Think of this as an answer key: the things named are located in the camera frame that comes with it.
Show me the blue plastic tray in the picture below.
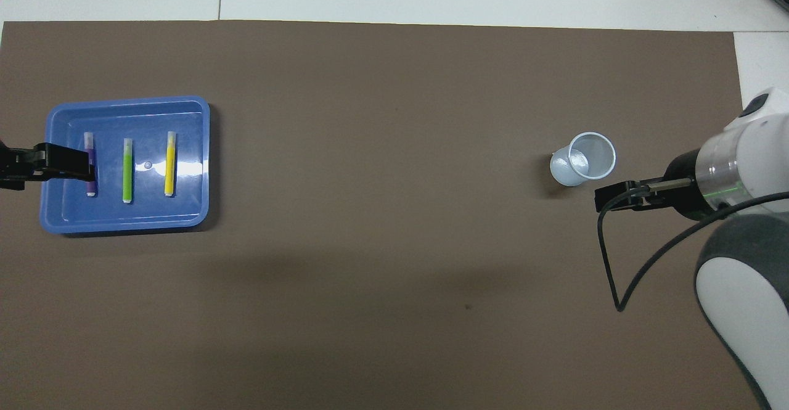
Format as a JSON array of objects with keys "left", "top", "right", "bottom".
[{"left": 39, "top": 96, "right": 211, "bottom": 236}]

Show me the brown table mat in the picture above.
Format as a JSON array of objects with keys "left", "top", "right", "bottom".
[{"left": 0, "top": 20, "right": 777, "bottom": 410}]

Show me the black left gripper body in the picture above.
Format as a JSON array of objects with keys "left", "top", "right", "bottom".
[{"left": 0, "top": 142, "right": 47, "bottom": 190}]

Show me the translucent plastic cup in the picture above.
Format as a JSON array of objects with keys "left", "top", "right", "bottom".
[{"left": 550, "top": 132, "right": 616, "bottom": 187}]

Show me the yellow marker pen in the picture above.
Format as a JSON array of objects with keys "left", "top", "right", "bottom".
[{"left": 165, "top": 131, "right": 177, "bottom": 197}]

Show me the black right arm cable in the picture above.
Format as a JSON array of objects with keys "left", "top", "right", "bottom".
[{"left": 595, "top": 179, "right": 789, "bottom": 312}]

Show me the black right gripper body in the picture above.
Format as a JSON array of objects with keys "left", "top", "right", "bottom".
[{"left": 644, "top": 149, "right": 709, "bottom": 221}]

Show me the green marker pen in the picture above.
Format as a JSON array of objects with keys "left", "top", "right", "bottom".
[{"left": 123, "top": 138, "right": 134, "bottom": 204}]

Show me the purple marker pen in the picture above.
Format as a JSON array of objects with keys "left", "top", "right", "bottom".
[{"left": 84, "top": 131, "right": 97, "bottom": 197}]

